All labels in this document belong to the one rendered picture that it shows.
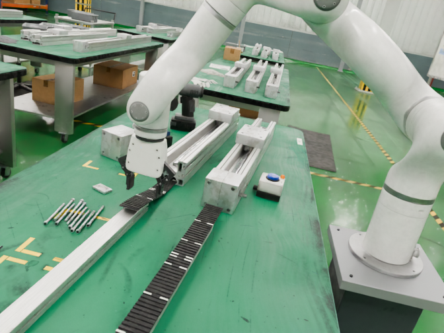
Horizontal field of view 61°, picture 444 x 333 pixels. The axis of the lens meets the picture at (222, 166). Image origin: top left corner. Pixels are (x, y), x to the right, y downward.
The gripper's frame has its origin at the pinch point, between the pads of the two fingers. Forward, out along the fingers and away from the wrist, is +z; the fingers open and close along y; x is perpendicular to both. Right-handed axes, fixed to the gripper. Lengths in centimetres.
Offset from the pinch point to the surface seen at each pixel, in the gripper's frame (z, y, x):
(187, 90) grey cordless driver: -13, -17, 75
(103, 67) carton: 39, -215, 336
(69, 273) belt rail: 3.2, 1.6, -35.1
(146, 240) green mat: 6.1, 7.9, -13.6
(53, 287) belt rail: 3.2, 1.3, -39.3
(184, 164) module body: -1.6, 4.3, 19.8
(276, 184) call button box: 0.2, 33.9, 27.6
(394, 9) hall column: -133, 185, 1029
